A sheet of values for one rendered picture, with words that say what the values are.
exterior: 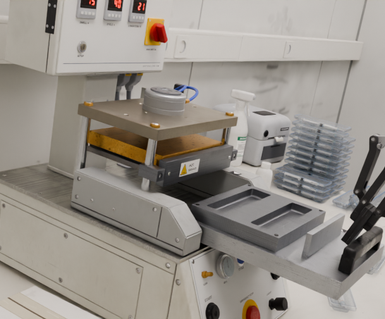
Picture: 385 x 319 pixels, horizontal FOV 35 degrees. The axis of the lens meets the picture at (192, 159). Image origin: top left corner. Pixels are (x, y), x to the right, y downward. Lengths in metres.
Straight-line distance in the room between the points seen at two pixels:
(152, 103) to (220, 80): 1.17
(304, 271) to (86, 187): 0.40
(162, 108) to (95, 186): 0.19
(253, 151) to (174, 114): 0.97
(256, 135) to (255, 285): 0.97
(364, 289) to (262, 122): 0.79
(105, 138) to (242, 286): 0.36
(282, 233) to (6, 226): 0.55
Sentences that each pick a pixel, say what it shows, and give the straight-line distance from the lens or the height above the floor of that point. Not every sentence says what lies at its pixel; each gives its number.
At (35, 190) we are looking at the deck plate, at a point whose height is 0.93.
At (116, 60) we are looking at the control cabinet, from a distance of 1.22.
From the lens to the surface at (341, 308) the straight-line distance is 1.33.
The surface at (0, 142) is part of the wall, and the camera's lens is 1.53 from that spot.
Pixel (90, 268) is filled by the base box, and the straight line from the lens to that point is 1.11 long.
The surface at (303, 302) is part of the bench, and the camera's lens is 1.34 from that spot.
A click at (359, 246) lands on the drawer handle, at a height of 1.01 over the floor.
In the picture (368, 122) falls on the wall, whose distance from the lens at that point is 3.57.
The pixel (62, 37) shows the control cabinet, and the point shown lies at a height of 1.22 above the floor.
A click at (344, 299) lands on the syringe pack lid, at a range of 1.35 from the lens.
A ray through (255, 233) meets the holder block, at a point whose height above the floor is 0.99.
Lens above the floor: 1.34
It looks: 15 degrees down
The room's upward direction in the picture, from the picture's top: 10 degrees clockwise
